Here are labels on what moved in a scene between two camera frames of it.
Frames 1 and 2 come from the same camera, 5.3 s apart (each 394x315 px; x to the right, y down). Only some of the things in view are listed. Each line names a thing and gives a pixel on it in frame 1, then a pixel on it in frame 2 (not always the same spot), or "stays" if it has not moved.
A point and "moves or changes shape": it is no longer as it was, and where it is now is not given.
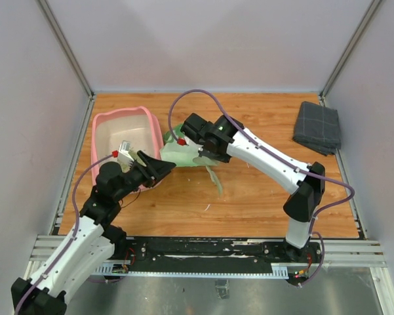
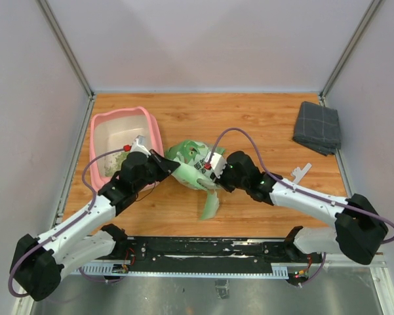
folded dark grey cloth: x=318 y=127 stays
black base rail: x=183 y=253 stays
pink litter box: x=137 y=125 stays
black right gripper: x=225 y=158 -> x=221 y=180
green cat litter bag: x=176 y=151 moves or changes shape
